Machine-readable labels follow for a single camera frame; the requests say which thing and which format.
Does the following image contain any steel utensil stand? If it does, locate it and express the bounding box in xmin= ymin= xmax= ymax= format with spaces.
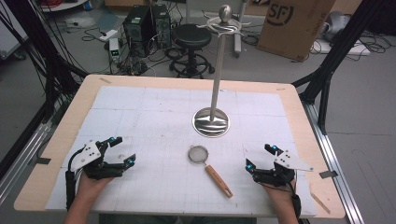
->
xmin=191 ymin=4 xmax=252 ymax=139

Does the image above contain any aluminium rail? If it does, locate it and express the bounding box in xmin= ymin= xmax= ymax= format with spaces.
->
xmin=303 ymin=100 xmax=366 ymax=224
xmin=0 ymin=121 xmax=52 ymax=203

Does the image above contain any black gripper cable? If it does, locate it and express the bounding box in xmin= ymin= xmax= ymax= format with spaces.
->
xmin=64 ymin=146 xmax=88 ymax=212
xmin=279 ymin=171 xmax=303 ymax=221

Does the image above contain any brown cardboard box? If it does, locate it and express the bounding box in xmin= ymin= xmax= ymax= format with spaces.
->
xmin=256 ymin=0 xmax=337 ymax=62

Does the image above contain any white device with green light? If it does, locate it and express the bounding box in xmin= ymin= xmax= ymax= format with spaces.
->
xmin=108 ymin=37 xmax=121 ymax=63

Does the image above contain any black round stool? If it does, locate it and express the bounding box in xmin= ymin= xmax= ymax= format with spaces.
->
xmin=167 ymin=23 xmax=217 ymax=79

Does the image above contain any grey plastic bag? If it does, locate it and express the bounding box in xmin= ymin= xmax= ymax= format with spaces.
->
xmin=322 ymin=10 xmax=352 ymax=42

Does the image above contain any person's left hand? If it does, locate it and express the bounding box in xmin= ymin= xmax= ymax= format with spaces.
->
xmin=76 ymin=173 xmax=115 ymax=201

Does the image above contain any black metal frame stand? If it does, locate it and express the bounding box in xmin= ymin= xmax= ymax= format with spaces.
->
xmin=291 ymin=0 xmax=388 ymax=135
xmin=5 ymin=0 xmax=89 ymax=125

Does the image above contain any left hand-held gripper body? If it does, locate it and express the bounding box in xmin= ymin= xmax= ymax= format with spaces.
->
xmin=70 ymin=139 xmax=126 ymax=181

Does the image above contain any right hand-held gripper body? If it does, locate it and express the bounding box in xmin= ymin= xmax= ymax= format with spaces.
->
xmin=251 ymin=149 xmax=315 ymax=188

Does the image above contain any large black computer tower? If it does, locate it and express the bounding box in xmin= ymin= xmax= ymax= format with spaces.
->
xmin=122 ymin=6 xmax=157 ymax=59

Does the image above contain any white power strip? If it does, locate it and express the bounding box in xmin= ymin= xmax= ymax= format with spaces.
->
xmin=98 ymin=29 xmax=119 ymax=43

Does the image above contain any person's right hand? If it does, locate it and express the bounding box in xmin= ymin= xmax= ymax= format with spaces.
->
xmin=261 ymin=181 xmax=297 ymax=205

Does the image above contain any white grid mat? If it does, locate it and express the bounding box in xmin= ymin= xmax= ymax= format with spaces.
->
xmin=45 ymin=85 xmax=318 ymax=218

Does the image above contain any thin wooden stick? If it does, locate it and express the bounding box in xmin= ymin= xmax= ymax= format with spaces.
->
xmin=309 ymin=190 xmax=332 ymax=216

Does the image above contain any wooden handled mesh strainer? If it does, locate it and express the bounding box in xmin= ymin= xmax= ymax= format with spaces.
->
xmin=187 ymin=145 xmax=234 ymax=200

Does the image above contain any slim black computer tower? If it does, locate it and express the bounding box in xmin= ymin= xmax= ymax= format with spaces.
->
xmin=151 ymin=3 xmax=173 ymax=49

